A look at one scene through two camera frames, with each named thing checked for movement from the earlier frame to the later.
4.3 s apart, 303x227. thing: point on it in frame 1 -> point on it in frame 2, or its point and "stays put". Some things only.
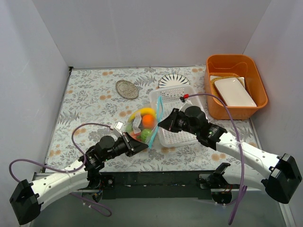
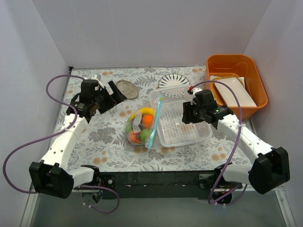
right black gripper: x=175 y=120 -> x=188 y=113
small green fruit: x=128 y=127 stays put
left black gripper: x=129 y=143 -> x=107 y=97
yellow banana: x=144 y=111 stays put
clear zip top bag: x=143 y=122 stays put
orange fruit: x=147 y=121 stays put
